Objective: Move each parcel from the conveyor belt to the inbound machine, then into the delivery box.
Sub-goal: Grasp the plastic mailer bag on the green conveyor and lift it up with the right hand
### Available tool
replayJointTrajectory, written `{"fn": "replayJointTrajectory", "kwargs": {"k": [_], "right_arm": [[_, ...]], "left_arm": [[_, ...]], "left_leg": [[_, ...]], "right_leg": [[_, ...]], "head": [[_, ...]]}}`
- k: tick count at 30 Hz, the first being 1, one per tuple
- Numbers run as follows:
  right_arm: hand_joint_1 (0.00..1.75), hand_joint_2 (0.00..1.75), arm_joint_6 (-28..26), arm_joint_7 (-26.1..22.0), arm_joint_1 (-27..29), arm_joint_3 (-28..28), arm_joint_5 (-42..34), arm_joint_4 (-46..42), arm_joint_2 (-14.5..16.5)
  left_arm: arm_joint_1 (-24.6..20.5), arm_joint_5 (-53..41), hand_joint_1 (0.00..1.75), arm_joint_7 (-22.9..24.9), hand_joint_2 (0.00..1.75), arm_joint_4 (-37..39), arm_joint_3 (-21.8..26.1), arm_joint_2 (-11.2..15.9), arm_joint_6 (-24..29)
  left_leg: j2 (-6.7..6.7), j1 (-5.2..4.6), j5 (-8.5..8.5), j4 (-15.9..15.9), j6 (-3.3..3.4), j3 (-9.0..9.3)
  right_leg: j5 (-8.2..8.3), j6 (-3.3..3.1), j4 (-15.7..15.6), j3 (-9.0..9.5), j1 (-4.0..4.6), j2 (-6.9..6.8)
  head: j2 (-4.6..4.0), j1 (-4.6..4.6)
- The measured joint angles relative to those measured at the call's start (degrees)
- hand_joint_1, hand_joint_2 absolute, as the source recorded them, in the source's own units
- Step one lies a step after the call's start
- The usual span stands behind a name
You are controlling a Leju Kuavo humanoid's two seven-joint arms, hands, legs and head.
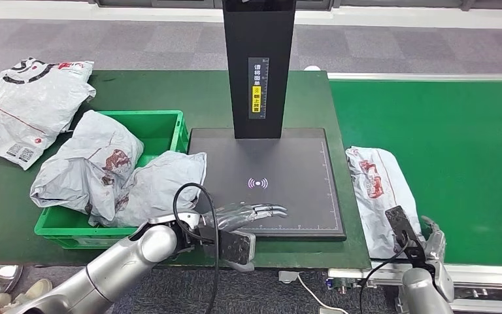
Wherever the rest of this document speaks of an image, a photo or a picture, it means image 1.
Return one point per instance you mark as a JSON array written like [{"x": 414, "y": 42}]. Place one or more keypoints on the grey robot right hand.
[{"x": 435, "y": 242}]

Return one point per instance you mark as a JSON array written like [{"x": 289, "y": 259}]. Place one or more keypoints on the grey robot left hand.
[{"x": 233, "y": 216}]

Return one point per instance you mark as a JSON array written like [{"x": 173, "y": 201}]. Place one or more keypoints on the grey parcel bag red print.
[
  {"x": 376, "y": 186},
  {"x": 164, "y": 186}
]

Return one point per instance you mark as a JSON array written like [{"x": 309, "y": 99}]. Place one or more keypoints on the plain grey parcel bag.
[{"x": 86, "y": 160}]

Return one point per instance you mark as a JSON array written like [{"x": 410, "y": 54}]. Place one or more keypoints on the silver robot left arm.
[{"x": 117, "y": 268}]

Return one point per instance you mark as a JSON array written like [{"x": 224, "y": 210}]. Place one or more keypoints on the black inbound scanner machine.
[{"x": 259, "y": 43}]

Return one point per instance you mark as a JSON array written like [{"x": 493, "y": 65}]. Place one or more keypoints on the white parcel bag black print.
[{"x": 30, "y": 108}]

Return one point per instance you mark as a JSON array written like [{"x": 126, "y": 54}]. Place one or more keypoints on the green plastic crate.
[{"x": 160, "y": 125}]

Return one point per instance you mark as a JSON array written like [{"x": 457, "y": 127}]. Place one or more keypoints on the black yellow label sticker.
[{"x": 257, "y": 99}]

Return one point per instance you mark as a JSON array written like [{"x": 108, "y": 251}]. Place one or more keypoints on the small white round object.
[{"x": 312, "y": 67}]

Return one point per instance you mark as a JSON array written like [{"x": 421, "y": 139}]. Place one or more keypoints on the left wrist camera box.
[{"x": 233, "y": 249}]

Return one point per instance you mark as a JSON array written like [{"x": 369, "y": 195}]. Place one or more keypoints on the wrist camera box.
[
  {"x": 402, "y": 227},
  {"x": 233, "y": 249}
]

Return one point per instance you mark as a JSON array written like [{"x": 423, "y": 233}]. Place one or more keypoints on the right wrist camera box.
[{"x": 402, "y": 227}]

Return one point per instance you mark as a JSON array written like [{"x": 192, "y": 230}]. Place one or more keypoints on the white bracket block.
[{"x": 287, "y": 277}]

